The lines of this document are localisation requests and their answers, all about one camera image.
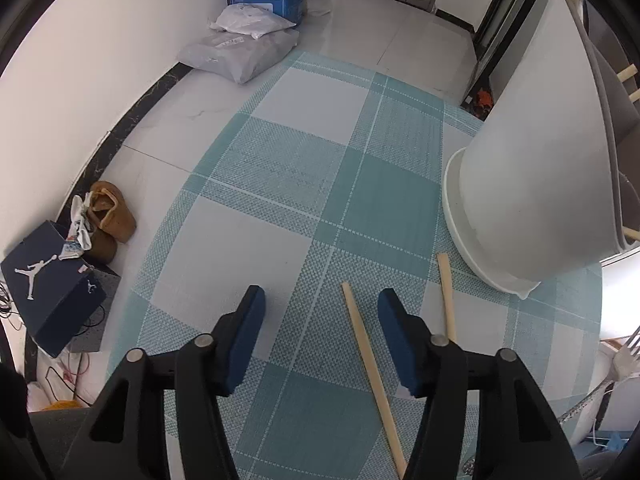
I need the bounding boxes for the teal plaid placemat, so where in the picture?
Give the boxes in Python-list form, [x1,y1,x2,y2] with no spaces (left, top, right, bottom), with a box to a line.
[106,51,601,479]

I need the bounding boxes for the white plastic parcel bag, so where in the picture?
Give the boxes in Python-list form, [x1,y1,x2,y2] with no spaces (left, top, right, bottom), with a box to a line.
[208,3,295,40]

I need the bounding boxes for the silver fork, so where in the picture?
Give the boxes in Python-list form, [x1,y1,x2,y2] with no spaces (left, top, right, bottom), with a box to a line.
[558,328,639,425]

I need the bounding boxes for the bamboo chopstick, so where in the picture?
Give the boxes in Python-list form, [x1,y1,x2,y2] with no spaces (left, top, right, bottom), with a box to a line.
[437,252,458,342]
[341,282,407,479]

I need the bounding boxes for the navy jordan shoe box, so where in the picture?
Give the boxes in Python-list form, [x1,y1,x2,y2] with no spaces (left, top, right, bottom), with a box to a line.
[1,221,106,358]

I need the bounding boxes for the black door frame rack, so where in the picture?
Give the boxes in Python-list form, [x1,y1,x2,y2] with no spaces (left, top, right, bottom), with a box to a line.
[461,0,536,119]

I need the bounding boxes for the brown shoe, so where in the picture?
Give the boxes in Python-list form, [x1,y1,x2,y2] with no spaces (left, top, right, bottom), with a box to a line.
[87,181,137,264]

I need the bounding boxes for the grey plastic parcel bag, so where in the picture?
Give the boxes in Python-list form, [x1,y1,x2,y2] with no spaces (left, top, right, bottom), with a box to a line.
[177,29,299,84]

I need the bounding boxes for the white grey utensil holder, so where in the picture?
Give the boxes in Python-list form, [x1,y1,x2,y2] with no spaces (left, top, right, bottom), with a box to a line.
[442,0,639,298]

